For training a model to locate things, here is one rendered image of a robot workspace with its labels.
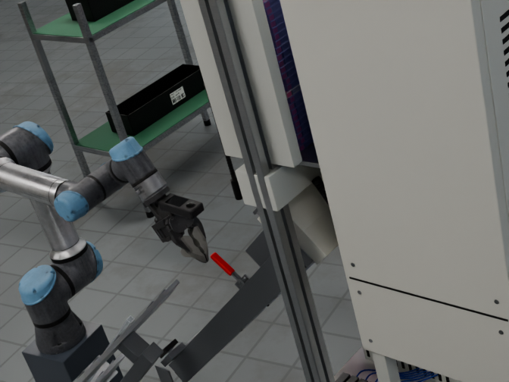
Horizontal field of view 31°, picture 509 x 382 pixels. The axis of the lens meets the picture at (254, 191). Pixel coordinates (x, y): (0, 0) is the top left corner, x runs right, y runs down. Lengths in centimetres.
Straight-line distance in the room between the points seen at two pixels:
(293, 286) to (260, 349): 176
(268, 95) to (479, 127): 36
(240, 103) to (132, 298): 251
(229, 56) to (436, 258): 45
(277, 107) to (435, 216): 30
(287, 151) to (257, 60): 16
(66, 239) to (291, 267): 121
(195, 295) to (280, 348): 57
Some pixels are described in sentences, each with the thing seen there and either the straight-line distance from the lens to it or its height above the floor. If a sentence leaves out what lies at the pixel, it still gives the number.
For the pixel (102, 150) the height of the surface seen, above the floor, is 35.
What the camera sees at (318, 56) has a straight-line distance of 137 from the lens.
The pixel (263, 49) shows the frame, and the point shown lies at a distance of 142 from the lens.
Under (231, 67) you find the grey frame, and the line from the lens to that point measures 144.
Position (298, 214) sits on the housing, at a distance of 165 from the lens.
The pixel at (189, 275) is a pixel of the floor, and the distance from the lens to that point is 392.
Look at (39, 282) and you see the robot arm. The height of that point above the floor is 78.
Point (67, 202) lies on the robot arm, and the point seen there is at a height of 113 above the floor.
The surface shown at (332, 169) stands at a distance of 147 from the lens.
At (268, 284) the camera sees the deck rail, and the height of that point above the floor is 109.
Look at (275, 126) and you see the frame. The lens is 148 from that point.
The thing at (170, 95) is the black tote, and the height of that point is 43.
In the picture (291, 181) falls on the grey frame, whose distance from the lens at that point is 156.
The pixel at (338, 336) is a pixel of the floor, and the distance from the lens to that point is 335.
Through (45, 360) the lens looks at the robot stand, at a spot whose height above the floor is 54.
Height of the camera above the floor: 208
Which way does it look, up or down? 28 degrees down
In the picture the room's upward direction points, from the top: 16 degrees counter-clockwise
